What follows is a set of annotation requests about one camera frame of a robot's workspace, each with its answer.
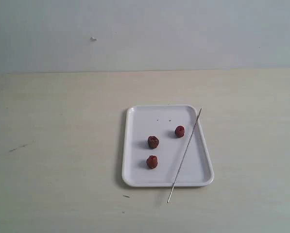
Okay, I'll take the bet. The dark brown round object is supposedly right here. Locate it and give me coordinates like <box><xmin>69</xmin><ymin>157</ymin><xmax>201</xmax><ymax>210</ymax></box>
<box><xmin>147</xmin><ymin>136</ymin><xmax>159</xmax><ymax>149</ymax></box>

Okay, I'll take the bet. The thin metal skewer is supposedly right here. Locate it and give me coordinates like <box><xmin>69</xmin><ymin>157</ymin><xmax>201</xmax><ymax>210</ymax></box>
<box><xmin>167</xmin><ymin>107</ymin><xmax>202</xmax><ymax>204</ymax></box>

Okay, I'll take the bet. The white plastic tray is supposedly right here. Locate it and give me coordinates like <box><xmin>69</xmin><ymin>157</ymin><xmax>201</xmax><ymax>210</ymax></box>
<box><xmin>121</xmin><ymin>104</ymin><xmax>214</xmax><ymax>187</ymax></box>

